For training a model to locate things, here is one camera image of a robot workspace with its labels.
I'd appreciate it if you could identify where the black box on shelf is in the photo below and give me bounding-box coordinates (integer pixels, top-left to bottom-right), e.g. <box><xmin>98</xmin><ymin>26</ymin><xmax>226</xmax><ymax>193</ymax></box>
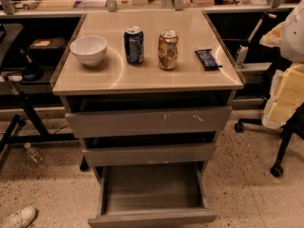
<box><xmin>28</xmin><ymin>37</ymin><xmax>67</xmax><ymax>58</ymax></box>

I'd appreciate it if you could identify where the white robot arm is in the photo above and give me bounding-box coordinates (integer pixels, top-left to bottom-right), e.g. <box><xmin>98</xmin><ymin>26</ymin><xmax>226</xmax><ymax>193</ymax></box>
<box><xmin>280</xmin><ymin>0</ymin><xmax>304</xmax><ymax>63</ymax></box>

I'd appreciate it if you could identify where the orange soda can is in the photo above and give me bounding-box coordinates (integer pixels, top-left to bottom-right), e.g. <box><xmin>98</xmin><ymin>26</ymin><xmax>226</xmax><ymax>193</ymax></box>
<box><xmin>158</xmin><ymin>30</ymin><xmax>179</xmax><ymax>70</ymax></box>

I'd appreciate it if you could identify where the white bowl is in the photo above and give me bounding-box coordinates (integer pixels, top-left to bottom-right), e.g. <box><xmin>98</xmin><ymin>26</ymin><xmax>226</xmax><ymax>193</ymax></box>
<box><xmin>69</xmin><ymin>36</ymin><xmax>108</xmax><ymax>67</ymax></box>

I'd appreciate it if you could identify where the black joystick controller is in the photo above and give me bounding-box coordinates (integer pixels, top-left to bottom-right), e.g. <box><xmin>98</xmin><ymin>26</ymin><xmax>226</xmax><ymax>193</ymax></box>
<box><xmin>19</xmin><ymin>48</ymin><xmax>44</xmax><ymax>82</ymax></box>

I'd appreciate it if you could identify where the black office chair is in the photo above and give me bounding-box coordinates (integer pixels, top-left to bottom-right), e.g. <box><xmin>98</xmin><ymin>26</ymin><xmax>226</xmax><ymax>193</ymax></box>
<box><xmin>234</xmin><ymin>57</ymin><xmax>304</xmax><ymax>179</ymax></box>

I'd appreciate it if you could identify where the white shoe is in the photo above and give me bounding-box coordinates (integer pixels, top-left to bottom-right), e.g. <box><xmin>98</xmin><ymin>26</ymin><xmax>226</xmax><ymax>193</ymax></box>
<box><xmin>0</xmin><ymin>206</ymin><xmax>37</xmax><ymax>228</ymax></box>

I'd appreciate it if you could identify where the blue soda can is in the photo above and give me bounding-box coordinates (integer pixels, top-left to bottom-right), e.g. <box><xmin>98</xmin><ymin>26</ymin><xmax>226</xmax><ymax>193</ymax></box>
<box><xmin>123</xmin><ymin>26</ymin><xmax>144</xmax><ymax>65</ymax></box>

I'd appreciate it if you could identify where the grey bottom drawer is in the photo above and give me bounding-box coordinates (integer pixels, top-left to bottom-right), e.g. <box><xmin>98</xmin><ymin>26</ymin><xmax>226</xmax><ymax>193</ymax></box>
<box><xmin>88</xmin><ymin>162</ymin><xmax>218</xmax><ymax>228</ymax></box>

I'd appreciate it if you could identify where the grey drawer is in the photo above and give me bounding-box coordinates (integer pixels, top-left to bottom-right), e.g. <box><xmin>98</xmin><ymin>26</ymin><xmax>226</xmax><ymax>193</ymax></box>
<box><xmin>88</xmin><ymin>162</ymin><xmax>218</xmax><ymax>228</ymax></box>
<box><xmin>83</xmin><ymin>143</ymin><xmax>216</xmax><ymax>167</ymax></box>
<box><xmin>66</xmin><ymin>106</ymin><xmax>232</xmax><ymax>138</ymax></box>

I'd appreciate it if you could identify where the dark blue snack bar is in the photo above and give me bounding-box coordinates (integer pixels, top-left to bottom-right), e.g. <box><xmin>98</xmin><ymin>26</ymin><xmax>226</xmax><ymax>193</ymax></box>
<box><xmin>195</xmin><ymin>49</ymin><xmax>221</xmax><ymax>70</ymax></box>

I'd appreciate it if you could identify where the yellow foam padding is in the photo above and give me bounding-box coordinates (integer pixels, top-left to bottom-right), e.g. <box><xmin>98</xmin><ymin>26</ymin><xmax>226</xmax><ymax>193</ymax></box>
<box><xmin>259</xmin><ymin>22</ymin><xmax>304</xmax><ymax>129</ymax></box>

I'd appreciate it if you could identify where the grey middle drawer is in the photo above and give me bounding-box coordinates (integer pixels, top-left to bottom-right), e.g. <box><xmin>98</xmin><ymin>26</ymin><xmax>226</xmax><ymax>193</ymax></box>
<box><xmin>83</xmin><ymin>143</ymin><xmax>216</xmax><ymax>167</ymax></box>

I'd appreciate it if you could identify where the plastic water bottle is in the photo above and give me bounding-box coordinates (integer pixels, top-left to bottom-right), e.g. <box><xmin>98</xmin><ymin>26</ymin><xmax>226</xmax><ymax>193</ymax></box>
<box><xmin>24</xmin><ymin>142</ymin><xmax>44</xmax><ymax>164</ymax></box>

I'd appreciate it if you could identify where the grey top drawer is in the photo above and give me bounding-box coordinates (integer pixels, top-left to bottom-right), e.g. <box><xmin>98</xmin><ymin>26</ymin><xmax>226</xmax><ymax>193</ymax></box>
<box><xmin>66</xmin><ymin>106</ymin><xmax>232</xmax><ymax>138</ymax></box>

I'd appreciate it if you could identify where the grey drawer cabinet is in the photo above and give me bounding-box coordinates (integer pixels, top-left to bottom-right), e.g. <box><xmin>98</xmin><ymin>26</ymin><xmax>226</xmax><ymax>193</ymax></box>
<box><xmin>50</xmin><ymin>9</ymin><xmax>246</xmax><ymax>176</ymax></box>

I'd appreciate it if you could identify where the black metal stand frame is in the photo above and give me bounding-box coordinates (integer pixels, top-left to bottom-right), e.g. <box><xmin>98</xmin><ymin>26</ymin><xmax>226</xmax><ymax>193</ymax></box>
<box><xmin>0</xmin><ymin>76</ymin><xmax>77</xmax><ymax>173</ymax></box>

